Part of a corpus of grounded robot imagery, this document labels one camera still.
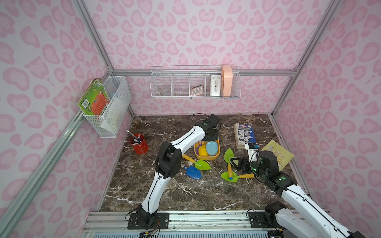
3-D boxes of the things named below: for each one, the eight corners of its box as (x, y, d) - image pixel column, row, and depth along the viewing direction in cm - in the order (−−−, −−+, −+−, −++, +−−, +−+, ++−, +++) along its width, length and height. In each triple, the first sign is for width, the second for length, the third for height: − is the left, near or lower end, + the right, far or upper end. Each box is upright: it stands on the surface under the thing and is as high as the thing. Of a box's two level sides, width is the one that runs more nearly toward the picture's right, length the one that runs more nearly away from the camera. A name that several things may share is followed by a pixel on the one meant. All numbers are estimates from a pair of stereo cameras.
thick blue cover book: (237, 148, 102) (238, 145, 100) (232, 126, 115) (233, 123, 113) (257, 148, 102) (258, 145, 99) (250, 126, 115) (251, 123, 112)
